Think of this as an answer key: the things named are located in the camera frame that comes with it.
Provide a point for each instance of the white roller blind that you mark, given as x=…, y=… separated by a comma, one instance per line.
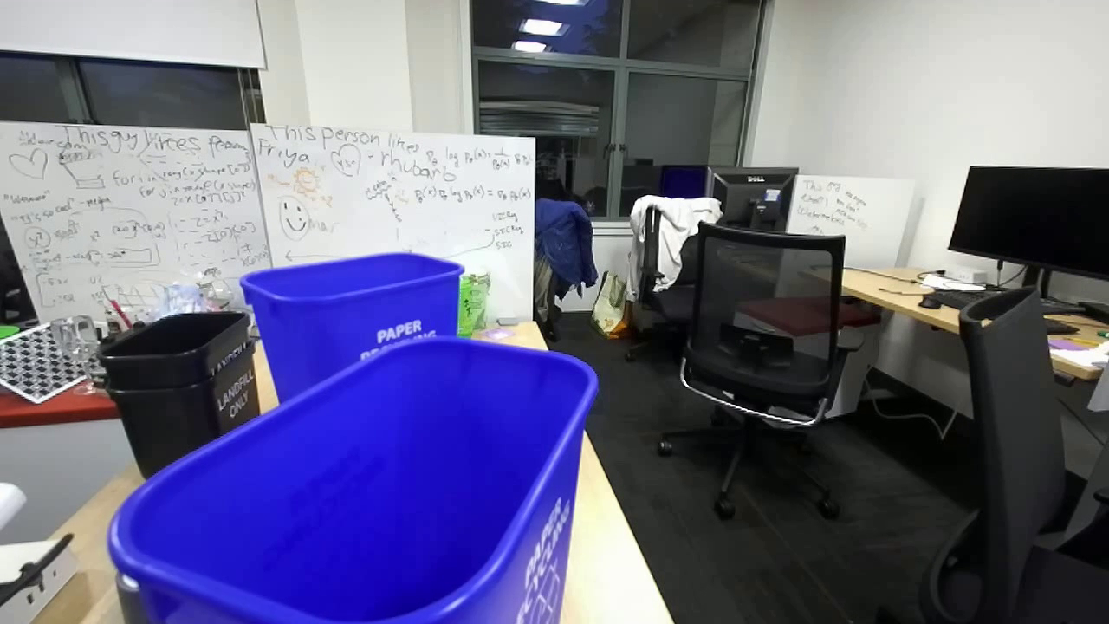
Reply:
x=125, y=29

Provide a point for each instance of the green wipes canister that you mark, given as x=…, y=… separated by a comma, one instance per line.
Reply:
x=473, y=306

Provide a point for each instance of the whiteboard with smiley drawing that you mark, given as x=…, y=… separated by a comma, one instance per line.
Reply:
x=382, y=210

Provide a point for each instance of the small black monitor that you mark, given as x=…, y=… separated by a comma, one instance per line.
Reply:
x=751, y=199

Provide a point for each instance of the black computer monitor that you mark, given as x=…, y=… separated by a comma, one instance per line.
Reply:
x=1027, y=220

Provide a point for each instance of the clear plastic bottle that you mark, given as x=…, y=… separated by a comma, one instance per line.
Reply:
x=194, y=288

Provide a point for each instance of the grey cart red top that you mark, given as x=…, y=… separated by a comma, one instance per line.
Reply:
x=56, y=474

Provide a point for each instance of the whiteboard with handwriting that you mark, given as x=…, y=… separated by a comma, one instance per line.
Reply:
x=140, y=197

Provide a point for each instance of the yellow white bag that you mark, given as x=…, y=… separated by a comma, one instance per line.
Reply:
x=612, y=311

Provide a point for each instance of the black keyboard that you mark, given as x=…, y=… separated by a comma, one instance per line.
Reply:
x=954, y=301

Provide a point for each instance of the wooden office desk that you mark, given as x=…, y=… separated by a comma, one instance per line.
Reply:
x=901, y=295

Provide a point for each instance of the black plastic bin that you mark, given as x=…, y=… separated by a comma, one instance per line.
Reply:
x=185, y=392

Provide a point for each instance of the black mesh office chair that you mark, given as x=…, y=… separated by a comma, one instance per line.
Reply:
x=764, y=301

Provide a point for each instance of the dotted calibration board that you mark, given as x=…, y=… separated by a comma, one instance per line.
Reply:
x=46, y=363

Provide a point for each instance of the small whiteboard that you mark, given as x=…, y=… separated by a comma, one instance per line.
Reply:
x=853, y=220

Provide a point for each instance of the blue jacket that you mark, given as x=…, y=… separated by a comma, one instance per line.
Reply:
x=563, y=244

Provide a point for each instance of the red pens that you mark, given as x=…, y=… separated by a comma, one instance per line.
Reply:
x=118, y=314

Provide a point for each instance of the window with grey frame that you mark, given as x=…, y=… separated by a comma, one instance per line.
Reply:
x=612, y=117

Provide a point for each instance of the blue paper recycling bin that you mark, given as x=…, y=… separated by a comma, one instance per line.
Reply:
x=348, y=497
x=333, y=314

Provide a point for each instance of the white jacket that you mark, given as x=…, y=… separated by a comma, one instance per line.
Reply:
x=676, y=227

